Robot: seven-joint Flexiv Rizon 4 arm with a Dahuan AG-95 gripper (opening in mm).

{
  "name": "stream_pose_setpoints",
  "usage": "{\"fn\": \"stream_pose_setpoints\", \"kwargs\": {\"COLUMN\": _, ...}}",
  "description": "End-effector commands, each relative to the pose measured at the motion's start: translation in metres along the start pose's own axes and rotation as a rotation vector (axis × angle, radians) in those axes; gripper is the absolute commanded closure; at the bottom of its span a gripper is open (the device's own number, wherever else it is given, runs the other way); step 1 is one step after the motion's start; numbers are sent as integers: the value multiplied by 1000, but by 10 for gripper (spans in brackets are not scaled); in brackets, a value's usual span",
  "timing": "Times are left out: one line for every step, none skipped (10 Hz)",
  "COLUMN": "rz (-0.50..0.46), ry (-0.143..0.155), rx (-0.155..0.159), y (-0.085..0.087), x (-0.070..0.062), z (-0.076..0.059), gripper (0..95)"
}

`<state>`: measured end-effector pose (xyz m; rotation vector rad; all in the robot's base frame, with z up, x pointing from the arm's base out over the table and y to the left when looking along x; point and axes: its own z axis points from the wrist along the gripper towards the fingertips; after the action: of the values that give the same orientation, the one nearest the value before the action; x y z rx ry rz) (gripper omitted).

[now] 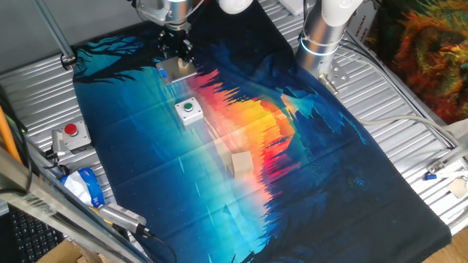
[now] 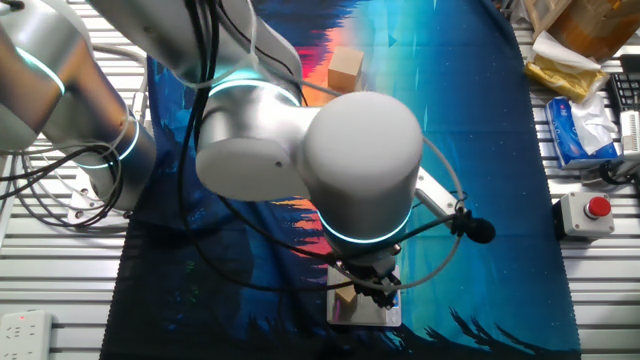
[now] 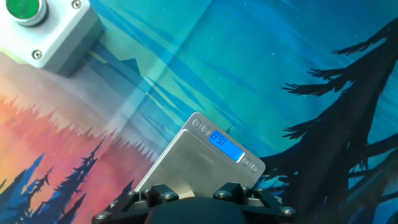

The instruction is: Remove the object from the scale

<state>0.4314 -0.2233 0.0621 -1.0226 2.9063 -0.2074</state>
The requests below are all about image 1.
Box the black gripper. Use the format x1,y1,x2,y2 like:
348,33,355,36
157,28,195,64

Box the silver digital scale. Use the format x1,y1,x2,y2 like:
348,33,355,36
155,56,199,86

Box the white box green button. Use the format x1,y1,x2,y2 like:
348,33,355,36
174,96,205,127

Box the printed sunset forest cloth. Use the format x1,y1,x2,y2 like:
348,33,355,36
72,0,453,263

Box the large wooden block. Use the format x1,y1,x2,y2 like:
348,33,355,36
230,150,255,180

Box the grey metal pole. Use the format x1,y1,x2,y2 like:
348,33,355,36
33,0,78,70

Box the grey box red button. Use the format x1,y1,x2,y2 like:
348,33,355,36
51,120,93,155

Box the blue tissue pack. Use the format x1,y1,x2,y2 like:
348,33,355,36
59,167,107,209

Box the orange pole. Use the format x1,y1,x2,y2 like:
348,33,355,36
0,104,22,164

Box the cardboard box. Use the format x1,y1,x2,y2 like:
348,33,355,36
35,238,124,263

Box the black keyboard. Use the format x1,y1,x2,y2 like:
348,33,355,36
8,207,65,263

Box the colourful orange green cloth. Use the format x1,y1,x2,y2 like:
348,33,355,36
364,0,468,126

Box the white paper tag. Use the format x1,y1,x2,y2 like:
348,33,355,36
447,178,468,199

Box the wrist camera on silver bracket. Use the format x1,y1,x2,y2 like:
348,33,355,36
135,0,166,26

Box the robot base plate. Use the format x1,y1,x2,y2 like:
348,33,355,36
317,59,351,96

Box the silver camera device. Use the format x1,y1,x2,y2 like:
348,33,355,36
98,202,151,237

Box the aluminium frame beam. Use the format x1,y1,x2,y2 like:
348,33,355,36
0,145,151,263

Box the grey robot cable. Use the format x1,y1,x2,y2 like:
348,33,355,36
358,114,468,148

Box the small metal bracket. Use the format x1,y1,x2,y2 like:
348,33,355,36
426,159,446,175

